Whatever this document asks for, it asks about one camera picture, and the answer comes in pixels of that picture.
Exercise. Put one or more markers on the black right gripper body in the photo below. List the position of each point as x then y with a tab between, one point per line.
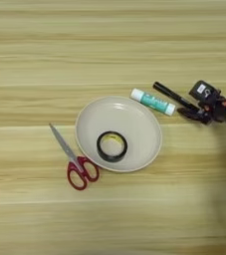
220	109

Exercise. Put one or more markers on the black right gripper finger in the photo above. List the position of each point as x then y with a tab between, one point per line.
194	114

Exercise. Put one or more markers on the black marker pen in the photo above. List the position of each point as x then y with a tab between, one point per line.
171	94

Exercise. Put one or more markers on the black tape roll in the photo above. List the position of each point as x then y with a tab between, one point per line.
100	151

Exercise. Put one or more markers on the black box with white label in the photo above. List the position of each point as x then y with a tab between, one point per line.
204	90

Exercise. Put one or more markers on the white teal glue stick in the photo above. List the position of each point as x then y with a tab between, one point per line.
154	102

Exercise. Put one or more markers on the beige round plate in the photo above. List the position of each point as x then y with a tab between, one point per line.
134	123

